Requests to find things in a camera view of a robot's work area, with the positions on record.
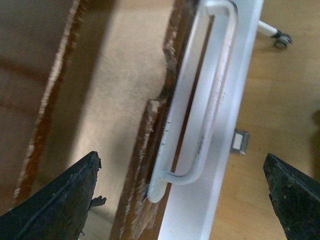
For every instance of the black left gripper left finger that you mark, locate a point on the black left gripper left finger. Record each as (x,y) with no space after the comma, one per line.
(60,209)

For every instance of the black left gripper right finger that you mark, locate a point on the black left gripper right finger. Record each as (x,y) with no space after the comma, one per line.
(295,198)

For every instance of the white drawer handle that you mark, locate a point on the white drawer handle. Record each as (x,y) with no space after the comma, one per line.
(189,126)

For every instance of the wooden drawer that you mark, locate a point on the wooden drawer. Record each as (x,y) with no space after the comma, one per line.
(118,65)

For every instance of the brown wooden drawer cabinet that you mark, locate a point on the brown wooden drawer cabinet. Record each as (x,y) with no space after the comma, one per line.
(35,42)

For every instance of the metal floor socket plate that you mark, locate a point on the metal floor socket plate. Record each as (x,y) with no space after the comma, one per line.
(240,142)

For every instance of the white table leg with caster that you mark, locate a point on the white table leg with caster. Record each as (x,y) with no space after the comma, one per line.
(281,40)

